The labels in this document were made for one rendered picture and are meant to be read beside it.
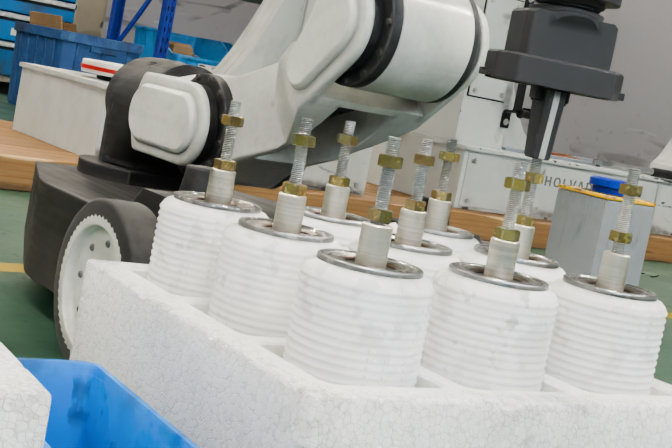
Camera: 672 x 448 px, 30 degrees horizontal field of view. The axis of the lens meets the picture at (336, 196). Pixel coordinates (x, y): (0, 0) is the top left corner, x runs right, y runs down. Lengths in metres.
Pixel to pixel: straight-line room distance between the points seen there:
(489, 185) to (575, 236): 2.47
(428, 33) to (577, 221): 0.29
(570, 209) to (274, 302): 0.43
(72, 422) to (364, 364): 0.28
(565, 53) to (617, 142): 6.55
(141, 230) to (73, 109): 1.84
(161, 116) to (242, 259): 0.79
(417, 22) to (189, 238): 0.46
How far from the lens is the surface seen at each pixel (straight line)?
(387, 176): 0.86
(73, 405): 1.02
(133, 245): 1.33
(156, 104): 1.73
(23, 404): 0.69
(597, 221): 1.24
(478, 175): 3.69
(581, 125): 7.84
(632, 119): 7.58
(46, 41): 5.59
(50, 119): 3.30
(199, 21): 10.33
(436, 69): 1.42
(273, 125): 1.55
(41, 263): 1.69
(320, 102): 1.45
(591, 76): 1.09
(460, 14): 1.43
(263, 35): 3.40
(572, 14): 1.08
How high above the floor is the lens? 0.37
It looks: 5 degrees down
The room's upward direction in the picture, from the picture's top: 11 degrees clockwise
